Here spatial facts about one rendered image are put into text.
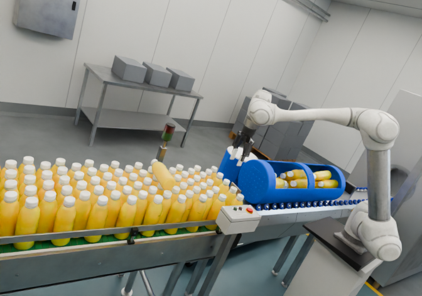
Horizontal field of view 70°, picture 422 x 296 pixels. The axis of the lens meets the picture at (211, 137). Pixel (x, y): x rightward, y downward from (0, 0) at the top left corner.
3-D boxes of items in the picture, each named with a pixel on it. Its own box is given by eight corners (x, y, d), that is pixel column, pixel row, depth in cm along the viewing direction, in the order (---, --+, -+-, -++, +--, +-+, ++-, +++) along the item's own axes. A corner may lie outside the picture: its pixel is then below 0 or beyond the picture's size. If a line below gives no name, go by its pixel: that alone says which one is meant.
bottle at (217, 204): (204, 228, 163) (216, 200, 157) (204, 220, 169) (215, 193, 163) (216, 231, 163) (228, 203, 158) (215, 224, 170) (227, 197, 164)
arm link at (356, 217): (364, 231, 187) (380, 201, 181) (377, 249, 169) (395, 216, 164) (340, 223, 187) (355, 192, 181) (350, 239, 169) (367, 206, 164)
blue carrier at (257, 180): (336, 207, 238) (351, 176, 230) (258, 213, 187) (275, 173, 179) (309, 188, 260) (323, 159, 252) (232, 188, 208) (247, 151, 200)
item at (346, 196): (348, 201, 268) (357, 186, 263) (346, 202, 266) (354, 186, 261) (339, 195, 276) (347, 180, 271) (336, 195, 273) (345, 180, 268)
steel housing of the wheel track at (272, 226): (380, 228, 317) (398, 202, 306) (220, 256, 189) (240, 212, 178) (357, 211, 338) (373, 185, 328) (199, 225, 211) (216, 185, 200)
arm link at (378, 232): (387, 242, 168) (408, 268, 146) (357, 244, 170) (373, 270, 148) (386, 105, 150) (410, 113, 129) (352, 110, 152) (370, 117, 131)
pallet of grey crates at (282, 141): (292, 166, 606) (320, 112, 568) (270, 167, 551) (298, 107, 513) (252, 137, 684) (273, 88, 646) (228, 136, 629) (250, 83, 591)
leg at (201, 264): (192, 297, 231) (221, 233, 211) (186, 298, 227) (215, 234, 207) (189, 291, 235) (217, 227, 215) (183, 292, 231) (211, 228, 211)
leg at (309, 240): (287, 287, 278) (319, 234, 258) (284, 288, 275) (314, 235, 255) (284, 282, 282) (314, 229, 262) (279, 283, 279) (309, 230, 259)
